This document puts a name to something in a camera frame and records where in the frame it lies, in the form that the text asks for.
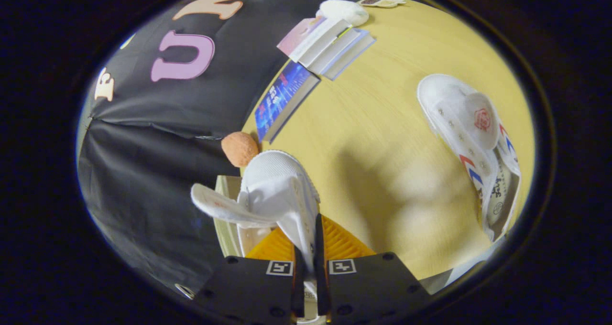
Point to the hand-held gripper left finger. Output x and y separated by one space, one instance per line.
253 291

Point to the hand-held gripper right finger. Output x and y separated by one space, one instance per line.
373 291

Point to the brown cardboard storage box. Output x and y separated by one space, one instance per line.
225 215

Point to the white canvas shoe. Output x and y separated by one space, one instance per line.
277 172
459 119

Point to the orange fuzzy ball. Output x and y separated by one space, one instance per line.
239 149

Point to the black backdrop cloth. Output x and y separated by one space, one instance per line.
158 172

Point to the dark blue cover book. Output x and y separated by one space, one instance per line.
282 100

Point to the light blue cover book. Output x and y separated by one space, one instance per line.
351 57

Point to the pink cover book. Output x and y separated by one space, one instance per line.
299 36

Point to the white fluffy ball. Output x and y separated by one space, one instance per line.
344 12

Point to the small colour palette card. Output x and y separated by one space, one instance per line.
380 1

